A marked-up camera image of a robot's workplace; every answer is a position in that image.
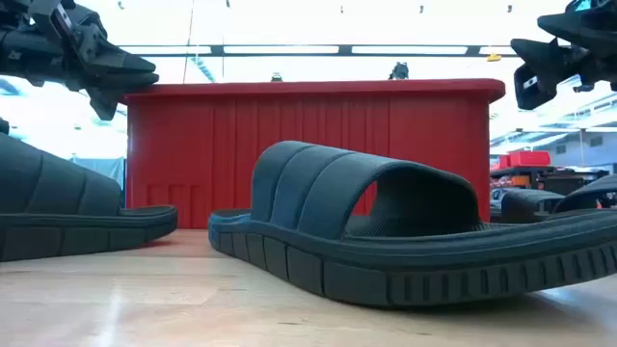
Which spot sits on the grey-blue curtain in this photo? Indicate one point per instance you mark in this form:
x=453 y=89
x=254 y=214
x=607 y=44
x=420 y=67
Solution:
x=103 y=171

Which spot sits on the yellow hanging object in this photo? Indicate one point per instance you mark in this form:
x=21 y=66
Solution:
x=494 y=58

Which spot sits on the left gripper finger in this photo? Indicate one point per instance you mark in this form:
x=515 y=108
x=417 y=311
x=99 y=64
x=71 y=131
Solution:
x=115 y=94
x=127 y=62

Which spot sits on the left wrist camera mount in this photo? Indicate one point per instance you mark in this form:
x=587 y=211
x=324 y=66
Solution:
x=62 y=19

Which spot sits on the red plastic bin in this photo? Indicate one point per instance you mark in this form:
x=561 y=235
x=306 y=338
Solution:
x=308 y=144

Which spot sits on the red shelf bin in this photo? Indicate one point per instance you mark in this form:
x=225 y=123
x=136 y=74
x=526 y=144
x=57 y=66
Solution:
x=528 y=159

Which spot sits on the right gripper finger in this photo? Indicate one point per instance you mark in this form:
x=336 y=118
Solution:
x=540 y=72
x=573 y=26

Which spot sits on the small black overhead device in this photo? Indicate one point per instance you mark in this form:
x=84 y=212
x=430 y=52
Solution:
x=399 y=71

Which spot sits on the black storage shelf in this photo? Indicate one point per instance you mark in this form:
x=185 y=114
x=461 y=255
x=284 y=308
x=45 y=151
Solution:
x=540 y=180

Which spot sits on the black slide sandal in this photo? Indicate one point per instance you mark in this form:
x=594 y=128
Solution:
x=337 y=193
x=528 y=202
x=53 y=193

